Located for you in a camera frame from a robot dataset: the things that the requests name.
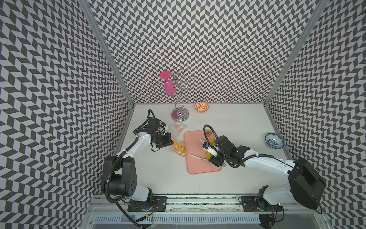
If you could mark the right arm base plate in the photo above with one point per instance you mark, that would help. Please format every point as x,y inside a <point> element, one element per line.
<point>252,204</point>

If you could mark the aluminium front rail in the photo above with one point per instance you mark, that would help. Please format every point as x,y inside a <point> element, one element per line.
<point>209,204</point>

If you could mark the metal tongs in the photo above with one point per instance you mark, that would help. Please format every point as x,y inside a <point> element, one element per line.
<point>197,158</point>

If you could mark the pink plastic tray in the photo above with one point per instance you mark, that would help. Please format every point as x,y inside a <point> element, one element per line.
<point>194,134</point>

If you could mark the clear resealable bag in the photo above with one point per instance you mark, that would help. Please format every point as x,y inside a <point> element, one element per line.
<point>179,147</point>
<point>177,128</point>

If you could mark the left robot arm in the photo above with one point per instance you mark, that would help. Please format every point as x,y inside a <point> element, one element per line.
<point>119,178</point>

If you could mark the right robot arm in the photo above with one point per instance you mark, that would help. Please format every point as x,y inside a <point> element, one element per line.
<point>304,184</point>

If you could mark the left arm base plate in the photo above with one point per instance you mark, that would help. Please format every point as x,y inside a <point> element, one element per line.
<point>155,203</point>

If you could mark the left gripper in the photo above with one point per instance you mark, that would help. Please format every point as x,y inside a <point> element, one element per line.
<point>171,142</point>

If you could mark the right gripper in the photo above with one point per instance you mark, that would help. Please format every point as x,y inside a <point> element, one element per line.
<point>222,151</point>

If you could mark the pink ornament on stand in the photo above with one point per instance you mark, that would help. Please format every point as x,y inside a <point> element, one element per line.
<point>169,86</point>

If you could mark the orange patterned small bowl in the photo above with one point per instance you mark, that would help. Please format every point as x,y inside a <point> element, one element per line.
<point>201,107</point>

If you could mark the blue white porcelain bowl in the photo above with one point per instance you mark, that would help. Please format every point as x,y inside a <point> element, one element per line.
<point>274,141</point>

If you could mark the heart jam cookie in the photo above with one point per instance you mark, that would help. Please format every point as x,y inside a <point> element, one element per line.
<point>208,133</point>

